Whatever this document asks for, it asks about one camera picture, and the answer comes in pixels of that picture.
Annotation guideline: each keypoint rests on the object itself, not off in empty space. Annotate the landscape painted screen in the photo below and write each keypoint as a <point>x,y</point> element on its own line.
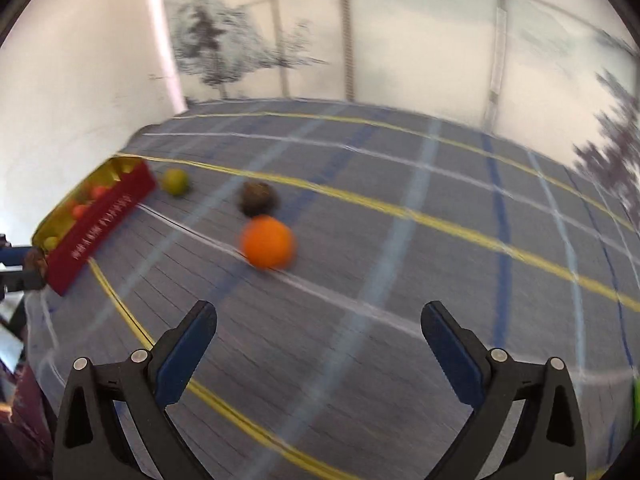
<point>400,35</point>

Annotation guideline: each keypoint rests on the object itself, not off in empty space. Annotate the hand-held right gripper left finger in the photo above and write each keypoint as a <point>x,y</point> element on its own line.
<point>185,350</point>

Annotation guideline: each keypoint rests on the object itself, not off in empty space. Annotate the orange mandarin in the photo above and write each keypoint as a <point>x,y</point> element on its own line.
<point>267,241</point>

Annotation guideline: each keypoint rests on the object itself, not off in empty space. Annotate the grey plaid tablecloth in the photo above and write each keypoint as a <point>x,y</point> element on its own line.
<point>380,270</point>

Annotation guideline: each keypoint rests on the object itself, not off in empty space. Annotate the green lime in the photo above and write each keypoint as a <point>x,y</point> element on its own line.
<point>50,243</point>
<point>175,181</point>

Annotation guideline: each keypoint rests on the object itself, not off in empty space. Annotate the dark brown passion fruit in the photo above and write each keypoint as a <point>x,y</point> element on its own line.
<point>257,199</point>
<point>36,262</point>

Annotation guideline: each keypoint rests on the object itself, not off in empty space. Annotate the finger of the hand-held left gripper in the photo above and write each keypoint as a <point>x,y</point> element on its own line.
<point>15,281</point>
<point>10,256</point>

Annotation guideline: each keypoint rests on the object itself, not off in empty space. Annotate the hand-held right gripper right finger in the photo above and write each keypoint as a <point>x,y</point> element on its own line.
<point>452,355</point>

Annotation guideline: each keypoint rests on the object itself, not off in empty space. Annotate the red and gold tin box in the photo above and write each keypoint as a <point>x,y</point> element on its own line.
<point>100,230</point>

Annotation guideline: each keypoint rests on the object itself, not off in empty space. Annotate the red tomato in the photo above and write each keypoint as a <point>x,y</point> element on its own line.
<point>79,210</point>
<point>99,191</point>

